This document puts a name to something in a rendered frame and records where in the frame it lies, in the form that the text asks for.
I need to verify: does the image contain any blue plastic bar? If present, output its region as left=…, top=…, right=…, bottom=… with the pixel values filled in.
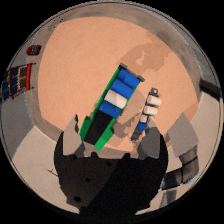
left=116, top=68, right=139, bottom=89
left=99, top=100, right=121, bottom=118
left=110, top=79, right=133, bottom=99
left=137, top=123, right=147, bottom=130

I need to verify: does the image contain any white plastic bar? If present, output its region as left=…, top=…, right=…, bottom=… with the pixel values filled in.
left=140, top=115, right=148, bottom=123
left=104, top=89, right=127, bottom=109
left=144, top=105, right=158, bottom=115
left=147, top=95, right=161, bottom=106

